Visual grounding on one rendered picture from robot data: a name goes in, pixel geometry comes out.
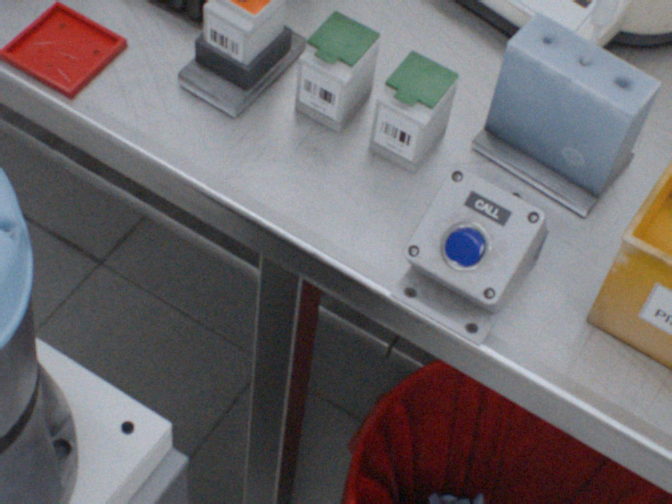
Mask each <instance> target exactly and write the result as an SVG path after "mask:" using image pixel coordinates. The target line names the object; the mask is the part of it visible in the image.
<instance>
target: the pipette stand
mask: <svg viewBox="0 0 672 504"><path fill-rule="evenodd" d="M588 43H589V40H587V39H585V38H583V37H582V36H580V35H578V34H577V33H575V32H573V31H571V30H570V29H568V28H566V27H564V26H563V25H561V24H559V23H557V22H556V21H554V20H552V19H550V18H549V17H547V16H545V15H544V14H542V13H540V12H537V13H536V14H535V15H534V16H533V17H532V18H531V19H530V20H529V21H528V22H527V23H526V24H525V25H524V26H523V27H522V28H521V29H520V30H519V32H518V33H517V34H516V35H515V36H514V37H513V38H512V39H511V40H510V41H509V42H508V44H507V47H506V51H505V54H504V58H503V61H502V65H501V68H500V72H499V75H498V79H497V83H496V86H495V90H494V93H493V97H492V100H491V104H490V107H489V111H488V114H487V118H486V121H485V125H484V128H483V129H482V130H481V131H480V132H479V133H478V134H477V135H476V136H475V137H474V138H473V140H472V143H471V147H473V148H475V149H476V150H478V151H479V152H481V153H483V154H484V155H486V156H487V157H489V158H491V159H492V160H494V161H495V162H497V163H499V164H500V165H502V166H503V167H505V168H507V169H508V170H510V171H511V172H513V173H515V174H516V175H518V176H519V177H521V178H523V179H524V180H526V181H527V182H529V183H531V184H532V185H534V186H535V187H537V188H539V189H540V190H542V191H543V192H545V193H547V194H548V195H550V196H552V197H553V198H555V199H556V200H558V201H560V202H561V203H563V204H564V205H566V206H568V207H569V208H571V209H572V210H574V211H576V212H577V213H579V214H580V215H582V216H584V217H586V216H587V215H588V213H589V212H590V211H591V210H592V209H593V207H594V206H595V205H596V204H597V202H598V201H599V200H600V199H601V198H602V196H603V195H604V194H605V193H606V192H607V190H608V189H609V188H610V187H611V186H612V184H613V183H614V182H615V181H616V180H617V178H618V177H619V176H620V175H621V174H622V172H623V171H624V170H625V169H626V168H627V166H628V165H629V164H630V163H631V162H632V160H633V158H634V156H635V154H634V153H632V150H633V147H634V145H635V143H636V141H637V138H638V136H639V134H640V132H641V129H642V127H643V125H644V123H645V120H646V118H647V116H648V114H649V111H650V109H651V107H652V105H653V102H654V100H655V98H656V96H657V93H658V91H659V89H660V86H661V84H662V82H660V81H658V80H656V79H655V78H653V77H651V76H649V75H648V74H646V73H644V72H643V71H641V70H639V69H637V68H636V67H634V66H632V65H630V64H629V63H627V62H625V61H623V60H622V59H620V58H618V57H616V56H615V55H613V54H611V53H610V52H608V51H606V50H604V49H603V48H601V47H599V46H597V45H595V48H594V51H593V53H592V56H591V59H590V61H589V64H588V66H583V65H581V61H582V59H583V56H584V54H585V51H586V48H587V45H588Z"/></svg>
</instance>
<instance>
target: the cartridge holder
mask: <svg viewBox="0 0 672 504"><path fill-rule="evenodd" d="M305 48H306V38H305V37H303V36H301V35H299V34H298V33H296V32H294V31H292V29H291V28H289V27H287V26H286V25H284V31H283V32H282V33H281V34H280V35H279V36H278V37H277V38H276V39H274V40H273V41H272V42H271V43H270V44H269V45H268V46H267V47H266V48H265V49H264V50H263V51H262V52H261V53H260V54H259V55H258V56H257V57H256V58H254V59H253V60H252V61H251V62H250V63H249V64H248V65H245V64H243V63H242V62H240V61H238V60H237V59H235V58H233V57H231V56H230V55H228V54H226V53H225V52H223V51H221V50H219V49H218V48H216V47H214V46H213V45H211V44H209V43H207V42H206V41H204V32H203V33H202V34H201V35H200V36H199V37H198V38H197V39H196V40H195V57H194V58H193V59H192V60H191V61H190V62H189V63H188V64H187V65H186V66H184V67H183V68H182V69H181V70H180V71H179V72H178V84H180V85H181V86H183V87H185V88H186V89H188V90H190V91H191V92H193V93H195V94H196V95H198V96H200V97H201V98H203V99H205V100H206V101H208V102H210V103H211V104H213V105H215V106H216V107H218V108H220V109H221V110H223V111H225V112H226V113H228V114H230V115H231V116H233V117H236V116H237V115H238V114H239V113H240V112H242V111H243V110H244V109H245V108H246V107H247V106H248V105H249V104H250V103H251V102H252V101H253V100H254V99H255V98H256V97H257V96H258V95H259V94H260V93H261V92H262V91H263V90H264V89H265V88H266V87H267V86H268V85H269V84H270V83H271V82H272V81H273V80H274V79H275V78H276V77H277V76H278V75H279V74H280V73H281V72H283V71H284V70H285V69H286V68H287V67H288V66H289V65H290V64H291V63H292V62H293V61H294V60H295V59H296V58H297V57H298V56H299V55H300V54H301V53H302V52H303V51H304V50H305Z"/></svg>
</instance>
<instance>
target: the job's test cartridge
mask: <svg viewBox="0 0 672 504"><path fill-rule="evenodd" d="M285 4H286V0H244V2H240V0H210V1H209V2H207V3H206V4H205V5H204V11H203V12H204V41H206V42H207V43H209V44H211V45H213V46H214V47H216V48H218V49H219V50H221V51H223V52H225V53H226V54H228V55H230V56H231V57H233V58H235V59H237V60H238V61H240V62H242V63H243V64H245V65H248V64H249V63H250V62H251V61H252V60H253V59H254V58H256V57H257V56H258V55H259V54H260V53H261V52H262V51H263V50H264V49H265V48H266V47H267V46H268V45H269V44H270V43H271V42H272V41H273V40H274V39H276V38H277V37H278V36H279V35H280V34H281V33H282V32H283V31H284V17H285Z"/></svg>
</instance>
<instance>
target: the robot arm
mask: <svg viewBox="0 0 672 504"><path fill-rule="evenodd" d="M32 278H33V260H32V250H31V244H30V239H29V235H28V231H27V227H26V224H25V221H24V219H23V216H22V214H21V211H20V208H19V205H18V201H17V198H16V196H15V193H14V190H13V188H12V186H11V184H10V182H9V180H8V178H7V177H6V175H5V173H4V172H3V170H2V169H1V167H0V504H69V503H70V500H71V498H72V495H73V492H74V489H75V485H76V480H77V475H78V462H79V457H78V441H77V431H76V425H75V420H74V417H73V414H72V411H71V408H70V405H69V403H68V401H67V399H66V397H65V395H64V393H63V391H62V390H61V388H60V387H59V385H58V384H57V383H56V381H55V380H54V379H53V377H52V376H51V375H50V374H49V373H48V371H47V370H46V369H45V368H44V367H43V365H42V364H41V363H40V362H39V360H38V356H37V346H36V336H35V326H34V316H33V306H32V296H31V287H32Z"/></svg>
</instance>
